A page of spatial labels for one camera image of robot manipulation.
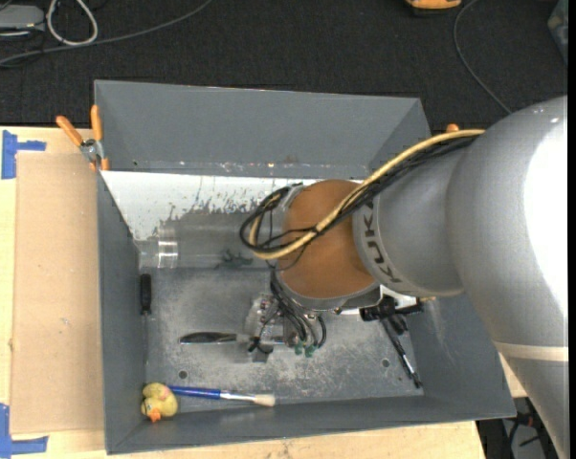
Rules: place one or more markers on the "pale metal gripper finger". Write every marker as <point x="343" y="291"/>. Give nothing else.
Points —
<point x="258" y="314"/>
<point x="211" y="338"/>

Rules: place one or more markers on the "grey metal bin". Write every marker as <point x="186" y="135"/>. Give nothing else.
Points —
<point x="211" y="313"/>

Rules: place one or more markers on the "yellow rubber duck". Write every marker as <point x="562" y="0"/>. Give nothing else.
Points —
<point x="160" y="403"/>

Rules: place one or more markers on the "brown cardboard board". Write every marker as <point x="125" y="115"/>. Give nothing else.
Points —
<point x="53" y="304"/>

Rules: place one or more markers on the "black cylinder on white bracket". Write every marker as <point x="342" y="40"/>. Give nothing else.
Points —
<point x="376" y="312"/>

